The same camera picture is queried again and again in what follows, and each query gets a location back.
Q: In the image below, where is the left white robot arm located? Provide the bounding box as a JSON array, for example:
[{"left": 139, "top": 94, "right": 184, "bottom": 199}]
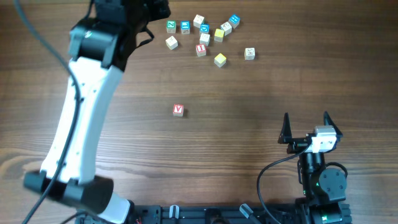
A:
[{"left": 24, "top": 0, "right": 170, "bottom": 223}]

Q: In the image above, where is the natural block number four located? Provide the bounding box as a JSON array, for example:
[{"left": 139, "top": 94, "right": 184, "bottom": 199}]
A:
[{"left": 244, "top": 48, "right": 256, "bottom": 60}]

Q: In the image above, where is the blue block far right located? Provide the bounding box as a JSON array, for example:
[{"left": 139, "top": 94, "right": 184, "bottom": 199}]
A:
[{"left": 228, "top": 14, "right": 241, "bottom": 29}]

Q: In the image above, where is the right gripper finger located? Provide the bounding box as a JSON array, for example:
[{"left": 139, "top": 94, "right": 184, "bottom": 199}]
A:
[
  {"left": 277, "top": 113, "right": 292, "bottom": 144},
  {"left": 323, "top": 111, "right": 343, "bottom": 138}
]

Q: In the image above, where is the blue picture block left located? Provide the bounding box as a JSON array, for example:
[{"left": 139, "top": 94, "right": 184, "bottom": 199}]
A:
[{"left": 180, "top": 21, "right": 190, "bottom": 34}]

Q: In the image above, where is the red letter V block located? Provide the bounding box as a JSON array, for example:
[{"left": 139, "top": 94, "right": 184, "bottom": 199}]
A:
[{"left": 173, "top": 104, "right": 184, "bottom": 116}]

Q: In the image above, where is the natural block with green side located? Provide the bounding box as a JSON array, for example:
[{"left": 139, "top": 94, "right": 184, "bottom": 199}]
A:
[{"left": 200, "top": 33, "right": 210, "bottom": 46}]

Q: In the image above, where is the red letter I block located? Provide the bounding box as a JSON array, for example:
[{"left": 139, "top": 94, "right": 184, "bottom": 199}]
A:
[{"left": 195, "top": 44, "right": 206, "bottom": 57}]

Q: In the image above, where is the yellow block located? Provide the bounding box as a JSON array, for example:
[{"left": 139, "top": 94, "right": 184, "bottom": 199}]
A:
[
  {"left": 214, "top": 29, "right": 225, "bottom": 42},
  {"left": 214, "top": 53, "right": 227, "bottom": 68}
]

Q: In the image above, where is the natural wooden block top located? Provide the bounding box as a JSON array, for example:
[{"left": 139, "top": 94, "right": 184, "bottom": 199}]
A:
[{"left": 193, "top": 14, "right": 205, "bottom": 28}]

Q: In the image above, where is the green letter N block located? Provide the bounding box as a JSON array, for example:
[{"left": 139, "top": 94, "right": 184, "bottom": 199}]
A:
[{"left": 166, "top": 20, "right": 177, "bottom": 34}]

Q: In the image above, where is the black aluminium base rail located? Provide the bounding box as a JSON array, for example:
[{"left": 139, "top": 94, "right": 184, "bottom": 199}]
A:
[{"left": 75, "top": 203, "right": 353, "bottom": 224}]

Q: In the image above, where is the natural block number two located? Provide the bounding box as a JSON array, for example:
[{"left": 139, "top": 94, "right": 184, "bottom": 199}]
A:
[{"left": 220, "top": 22, "right": 233, "bottom": 36}]

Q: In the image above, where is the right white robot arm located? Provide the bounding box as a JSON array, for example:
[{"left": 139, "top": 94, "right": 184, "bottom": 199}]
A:
[{"left": 278, "top": 112, "right": 348, "bottom": 223}]

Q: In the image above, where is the blue letter D block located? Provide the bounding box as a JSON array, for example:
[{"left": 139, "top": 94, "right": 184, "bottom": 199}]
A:
[{"left": 200, "top": 24, "right": 210, "bottom": 34}]

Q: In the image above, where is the natural picture block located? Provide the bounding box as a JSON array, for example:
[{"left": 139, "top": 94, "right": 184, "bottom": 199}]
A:
[{"left": 165, "top": 36, "right": 178, "bottom": 50}]

